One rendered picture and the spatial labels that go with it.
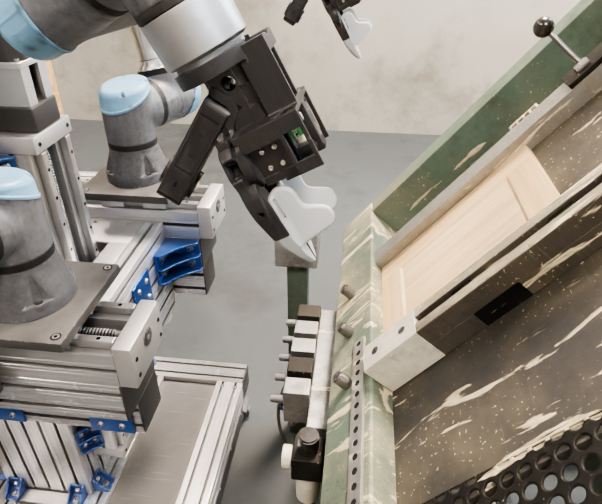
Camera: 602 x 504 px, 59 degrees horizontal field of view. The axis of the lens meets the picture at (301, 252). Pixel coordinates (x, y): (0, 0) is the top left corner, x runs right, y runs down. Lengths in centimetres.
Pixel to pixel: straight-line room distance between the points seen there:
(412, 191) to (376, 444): 75
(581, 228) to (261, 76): 52
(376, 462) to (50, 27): 69
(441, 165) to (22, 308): 99
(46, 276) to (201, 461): 92
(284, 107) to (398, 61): 404
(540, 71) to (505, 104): 10
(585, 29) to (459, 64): 319
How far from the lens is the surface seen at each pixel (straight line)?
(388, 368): 94
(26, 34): 52
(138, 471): 176
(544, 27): 116
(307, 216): 49
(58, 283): 97
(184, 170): 49
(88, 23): 50
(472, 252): 102
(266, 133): 44
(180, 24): 43
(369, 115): 459
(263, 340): 238
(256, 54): 44
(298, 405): 115
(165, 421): 185
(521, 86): 137
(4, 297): 96
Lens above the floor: 160
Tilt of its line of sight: 33 degrees down
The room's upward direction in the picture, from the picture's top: straight up
